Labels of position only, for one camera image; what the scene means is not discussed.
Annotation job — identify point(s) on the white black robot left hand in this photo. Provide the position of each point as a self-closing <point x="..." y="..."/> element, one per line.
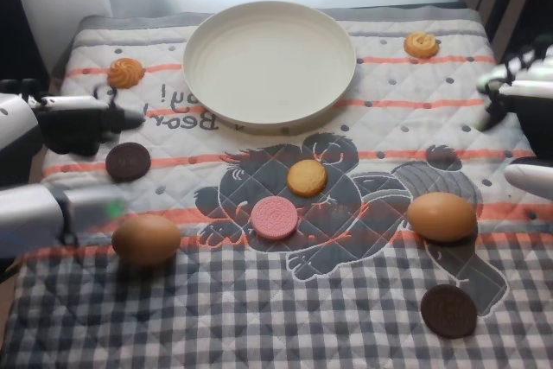
<point x="78" y="122"/>

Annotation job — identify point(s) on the brown chocolate sandwich cookie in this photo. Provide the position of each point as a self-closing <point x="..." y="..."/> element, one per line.
<point x="128" y="161"/>
<point x="448" y="311"/>

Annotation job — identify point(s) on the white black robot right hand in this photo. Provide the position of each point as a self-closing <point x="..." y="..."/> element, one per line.
<point x="533" y="84"/>

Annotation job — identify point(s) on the round golden biscuit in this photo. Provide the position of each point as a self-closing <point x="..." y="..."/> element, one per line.
<point x="307" y="177"/>

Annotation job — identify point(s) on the pink sandwich cookie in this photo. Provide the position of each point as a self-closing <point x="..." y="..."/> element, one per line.
<point x="275" y="218"/>

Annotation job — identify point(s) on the grey quilt with printed bear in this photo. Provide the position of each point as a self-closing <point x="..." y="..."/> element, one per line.
<point x="259" y="300"/>

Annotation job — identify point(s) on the orange swirl cookie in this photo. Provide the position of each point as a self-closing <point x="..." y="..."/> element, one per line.
<point x="125" y="74"/>

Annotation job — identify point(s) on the yellow flower butter cookie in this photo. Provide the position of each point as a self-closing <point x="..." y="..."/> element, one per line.
<point x="421" y="45"/>

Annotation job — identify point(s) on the round cream plate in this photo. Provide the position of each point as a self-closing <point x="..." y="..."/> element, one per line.
<point x="268" y="62"/>

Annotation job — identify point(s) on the brown egg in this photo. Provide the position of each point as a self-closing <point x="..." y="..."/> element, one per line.
<point x="146" y="239"/>
<point x="441" y="217"/>

